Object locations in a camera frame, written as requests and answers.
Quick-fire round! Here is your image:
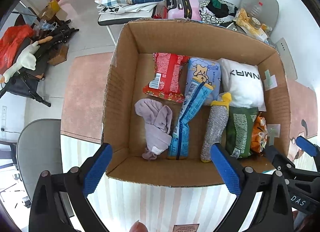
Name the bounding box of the orange snack packet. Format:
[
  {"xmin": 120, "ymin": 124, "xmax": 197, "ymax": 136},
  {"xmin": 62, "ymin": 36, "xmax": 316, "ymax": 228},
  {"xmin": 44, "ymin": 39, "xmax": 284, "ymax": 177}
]
[{"xmin": 250, "ymin": 114, "xmax": 268, "ymax": 154}]

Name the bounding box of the green snack packet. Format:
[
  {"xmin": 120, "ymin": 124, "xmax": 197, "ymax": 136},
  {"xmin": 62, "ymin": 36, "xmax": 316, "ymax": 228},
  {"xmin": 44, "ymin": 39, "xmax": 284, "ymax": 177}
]
[{"xmin": 225, "ymin": 106, "xmax": 258, "ymax": 159}]

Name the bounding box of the white cloth with lettering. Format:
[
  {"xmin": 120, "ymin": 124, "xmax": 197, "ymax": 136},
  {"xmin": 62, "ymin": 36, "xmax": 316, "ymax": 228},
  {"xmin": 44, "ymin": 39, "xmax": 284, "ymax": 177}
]
[{"xmin": 217, "ymin": 58, "xmax": 265, "ymax": 108}]

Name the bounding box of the yellow silver mesh scrubber pack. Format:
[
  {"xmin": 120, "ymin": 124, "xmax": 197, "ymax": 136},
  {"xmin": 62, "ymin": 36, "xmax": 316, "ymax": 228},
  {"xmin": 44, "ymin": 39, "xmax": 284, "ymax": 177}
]
[{"xmin": 200, "ymin": 92, "xmax": 232, "ymax": 163}]

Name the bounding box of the long blue snack wrapper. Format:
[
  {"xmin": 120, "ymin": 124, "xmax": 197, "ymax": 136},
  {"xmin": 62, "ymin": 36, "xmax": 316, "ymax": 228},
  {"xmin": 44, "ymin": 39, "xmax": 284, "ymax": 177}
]
[{"xmin": 167, "ymin": 77, "xmax": 213, "ymax": 160}]

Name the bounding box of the lilac towel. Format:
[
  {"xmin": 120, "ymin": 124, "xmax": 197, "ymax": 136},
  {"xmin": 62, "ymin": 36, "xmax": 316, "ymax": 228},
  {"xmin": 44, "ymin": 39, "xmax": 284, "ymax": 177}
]
[{"xmin": 135, "ymin": 98, "xmax": 172, "ymax": 160}]

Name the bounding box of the light blue tissue pack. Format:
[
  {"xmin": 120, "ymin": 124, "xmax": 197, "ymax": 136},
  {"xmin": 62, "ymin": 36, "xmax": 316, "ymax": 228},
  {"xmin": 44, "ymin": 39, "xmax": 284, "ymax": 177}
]
[{"xmin": 185, "ymin": 57, "xmax": 221, "ymax": 105}]

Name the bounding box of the red snack packet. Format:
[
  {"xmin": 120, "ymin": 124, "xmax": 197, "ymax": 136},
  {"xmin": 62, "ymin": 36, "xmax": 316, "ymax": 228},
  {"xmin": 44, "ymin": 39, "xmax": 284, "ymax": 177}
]
[{"xmin": 143, "ymin": 53, "xmax": 190, "ymax": 103}]

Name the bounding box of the striped mat with cat print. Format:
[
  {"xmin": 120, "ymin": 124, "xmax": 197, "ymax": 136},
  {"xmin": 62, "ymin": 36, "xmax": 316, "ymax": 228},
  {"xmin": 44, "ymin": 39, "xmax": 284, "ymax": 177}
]
[{"xmin": 60, "ymin": 52, "xmax": 320, "ymax": 232}]

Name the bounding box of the brown label tag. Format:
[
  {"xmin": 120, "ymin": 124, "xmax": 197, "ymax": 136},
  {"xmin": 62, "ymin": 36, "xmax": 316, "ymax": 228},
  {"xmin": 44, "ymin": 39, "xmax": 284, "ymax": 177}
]
[{"xmin": 173, "ymin": 224, "xmax": 200, "ymax": 232}]

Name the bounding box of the black tripod pile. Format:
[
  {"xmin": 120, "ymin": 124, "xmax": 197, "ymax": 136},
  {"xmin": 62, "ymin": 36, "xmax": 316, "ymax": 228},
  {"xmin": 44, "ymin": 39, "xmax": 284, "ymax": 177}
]
[{"xmin": 1, "ymin": 19, "xmax": 79, "ymax": 107}]

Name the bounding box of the yellow plastic bag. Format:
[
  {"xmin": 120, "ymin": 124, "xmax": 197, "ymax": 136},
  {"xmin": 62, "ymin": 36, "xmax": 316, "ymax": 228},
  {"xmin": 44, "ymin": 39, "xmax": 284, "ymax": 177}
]
[{"xmin": 233, "ymin": 8, "xmax": 272, "ymax": 42}]

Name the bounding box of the cardboard box with blue print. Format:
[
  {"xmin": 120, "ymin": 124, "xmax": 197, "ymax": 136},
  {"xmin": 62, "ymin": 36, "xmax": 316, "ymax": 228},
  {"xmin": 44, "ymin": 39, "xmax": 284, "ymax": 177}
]
[{"xmin": 104, "ymin": 20, "xmax": 291, "ymax": 187}]

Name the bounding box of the white goose plush toy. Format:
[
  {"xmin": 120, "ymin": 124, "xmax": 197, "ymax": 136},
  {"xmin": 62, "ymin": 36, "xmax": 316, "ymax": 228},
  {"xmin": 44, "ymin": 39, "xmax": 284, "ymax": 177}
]
[{"xmin": 1, "ymin": 36, "xmax": 53, "ymax": 83}]

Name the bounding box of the small brown cardboard box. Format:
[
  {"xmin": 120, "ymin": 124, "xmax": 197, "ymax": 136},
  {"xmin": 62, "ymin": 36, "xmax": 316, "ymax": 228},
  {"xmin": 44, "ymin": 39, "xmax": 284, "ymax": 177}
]
[{"xmin": 48, "ymin": 43, "xmax": 69, "ymax": 66}]

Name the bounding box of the clear plastic bottle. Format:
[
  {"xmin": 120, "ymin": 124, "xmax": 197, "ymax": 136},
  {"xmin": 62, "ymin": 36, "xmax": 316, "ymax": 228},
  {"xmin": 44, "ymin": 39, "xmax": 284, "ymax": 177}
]
[{"xmin": 247, "ymin": 1, "xmax": 263, "ymax": 19}]

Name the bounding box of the black white patterned bag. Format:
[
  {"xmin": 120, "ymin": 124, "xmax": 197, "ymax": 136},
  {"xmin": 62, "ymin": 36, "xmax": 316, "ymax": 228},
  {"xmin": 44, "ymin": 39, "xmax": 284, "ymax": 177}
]
[{"xmin": 199, "ymin": 0, "xmax": 238, "ymax": 25}]

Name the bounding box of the red plastic bag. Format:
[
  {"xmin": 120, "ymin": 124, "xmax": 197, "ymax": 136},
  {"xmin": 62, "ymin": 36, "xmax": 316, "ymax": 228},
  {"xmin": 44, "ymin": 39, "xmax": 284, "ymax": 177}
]
[{"xmin": 0, "ymin": 24, "xmax": 34, "ymax": 75}]

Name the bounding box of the yellow cardboard box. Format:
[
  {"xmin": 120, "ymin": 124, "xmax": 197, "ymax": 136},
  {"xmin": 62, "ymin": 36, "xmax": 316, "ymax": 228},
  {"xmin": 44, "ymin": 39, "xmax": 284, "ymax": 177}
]
[{"xmin": 39, "ymin": 0, "xmax": 61, "ymax": 21}]

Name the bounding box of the pink suitcase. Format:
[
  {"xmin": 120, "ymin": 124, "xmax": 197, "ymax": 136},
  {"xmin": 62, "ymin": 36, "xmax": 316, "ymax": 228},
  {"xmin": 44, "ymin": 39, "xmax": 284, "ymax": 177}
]
[{"xmin": 166, "ymin": 0, "xmax": 201, "ymax": 22}]

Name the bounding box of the grey chair by wall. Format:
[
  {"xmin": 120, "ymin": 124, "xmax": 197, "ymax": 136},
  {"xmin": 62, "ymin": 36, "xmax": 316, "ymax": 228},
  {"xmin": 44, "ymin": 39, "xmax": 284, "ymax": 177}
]
[{"xmin": 239, "ymin": 0, "xmax": 279, "ymax": 35}]

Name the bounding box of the folding cot frame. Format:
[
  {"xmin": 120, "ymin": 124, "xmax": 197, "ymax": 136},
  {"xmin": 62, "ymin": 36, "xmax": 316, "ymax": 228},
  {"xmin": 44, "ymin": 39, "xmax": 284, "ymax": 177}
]
[{"xmin": 98, "ymin": 3, "xmax": 157, "ymax": 46}]

